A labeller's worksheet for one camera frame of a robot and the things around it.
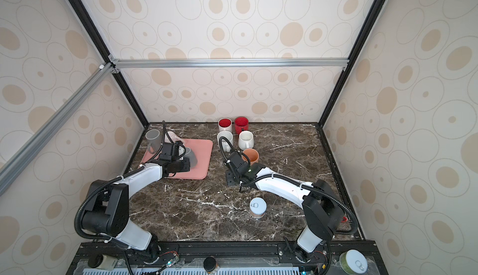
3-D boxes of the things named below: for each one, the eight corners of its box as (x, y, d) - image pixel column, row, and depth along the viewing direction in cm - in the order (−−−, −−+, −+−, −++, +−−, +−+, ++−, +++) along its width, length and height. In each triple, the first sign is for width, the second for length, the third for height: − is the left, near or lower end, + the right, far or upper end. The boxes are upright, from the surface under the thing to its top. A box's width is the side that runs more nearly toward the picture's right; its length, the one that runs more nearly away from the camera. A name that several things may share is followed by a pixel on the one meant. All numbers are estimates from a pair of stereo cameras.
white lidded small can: (250, 218, 85) (250, 214, 80) (249, 202, 89) (250, 197, 84) (265, 218, 85) (267, 214, 80) (264, 202, 89) (266, 197, 84)
